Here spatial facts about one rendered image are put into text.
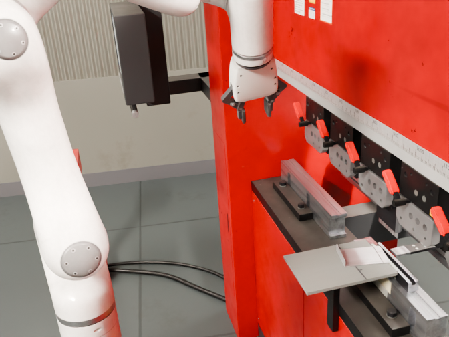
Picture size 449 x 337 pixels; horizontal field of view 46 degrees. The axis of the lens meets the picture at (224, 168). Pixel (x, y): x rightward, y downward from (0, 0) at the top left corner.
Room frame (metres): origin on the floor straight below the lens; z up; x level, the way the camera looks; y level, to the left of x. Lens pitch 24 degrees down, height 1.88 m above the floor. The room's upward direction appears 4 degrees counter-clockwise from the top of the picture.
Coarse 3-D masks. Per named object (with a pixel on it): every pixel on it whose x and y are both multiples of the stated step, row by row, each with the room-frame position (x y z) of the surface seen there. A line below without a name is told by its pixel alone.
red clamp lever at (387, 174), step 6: (384, 174) 1.15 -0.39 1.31; (390, 174) 1.15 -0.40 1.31; (384, 180) 1.15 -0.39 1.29; (390, 180) 1.14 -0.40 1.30; (390, 186) 1.13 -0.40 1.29; (396, 186) 1.13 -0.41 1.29; (390, 192) 1.12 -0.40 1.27; (396, 192) 1.12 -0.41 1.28; (396, 198) 1.11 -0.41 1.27; (402, 198) 1.11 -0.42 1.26; (396, 204) 1.09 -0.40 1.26; (402, 204) 1.09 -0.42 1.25
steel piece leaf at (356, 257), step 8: (360, 248) 1.29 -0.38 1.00; (368, 248) 1.29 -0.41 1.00; (344, 256) 1.26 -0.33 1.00; (352, 256) 1.26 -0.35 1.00; (360, 256) 1.25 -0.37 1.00; (368, 256) 1.25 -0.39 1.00; (376, 256) 1.25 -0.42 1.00; (344, 264) 1.21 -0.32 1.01; (352, 264) 1.22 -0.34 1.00; (360, 264) 1.22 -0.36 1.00; (368, 264) 1.21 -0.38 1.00
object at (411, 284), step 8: (384, 248) 1.29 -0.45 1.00; (392, 256) 1.25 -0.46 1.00; (400, 264) 1.21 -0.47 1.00; (400, 272) 1.17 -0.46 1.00; (408, 272) 1.17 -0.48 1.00; (400, 280) 1.16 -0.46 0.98; (408, 280) 1.13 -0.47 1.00; (416, 280) 1.13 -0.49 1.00; (408, 288) 1.12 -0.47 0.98; (416, 288) 1.13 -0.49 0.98
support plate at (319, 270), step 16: (288, 256) 1.28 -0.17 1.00; (304, 256) 1.28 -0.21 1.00; (320, 256) 1.27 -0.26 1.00; (336, 256) 1.27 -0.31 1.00; (304, 272) 1.20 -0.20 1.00; (320, 272) 1.19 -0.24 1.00; (336, 272) 1.19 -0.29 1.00; (352, 272) 1.18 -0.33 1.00; (368, 272) 1.18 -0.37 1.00; (384, 272) 1.17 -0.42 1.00; (304, 288) 1.13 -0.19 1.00; (320, 288) 1.12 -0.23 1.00; (336, 288) 1.13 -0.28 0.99
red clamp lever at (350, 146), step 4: (348, 144) 1.35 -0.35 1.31; (352, 144) 1.35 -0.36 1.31; (348, 148) 1.34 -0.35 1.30; (352, 148) 1.34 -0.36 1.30; (348, 152) 1.34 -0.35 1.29; (352, 152) 1.33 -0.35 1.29; (356, 152) 1.33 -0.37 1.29; (352, 156) 1.32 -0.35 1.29; (356, 156) 1.32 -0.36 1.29; (352, 160) 1.31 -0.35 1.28; (356, 160) 1.31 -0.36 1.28; (356, 164) 1.30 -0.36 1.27; (356, 168) 1.29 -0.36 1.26; (360, 168) 1.29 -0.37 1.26; (364, 168) 1.29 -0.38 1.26; (368, 168) 1.30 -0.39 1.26; (356, 172) 1.29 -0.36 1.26; (360, 172) 1.29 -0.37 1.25; (364, 172) 1.29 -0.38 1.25
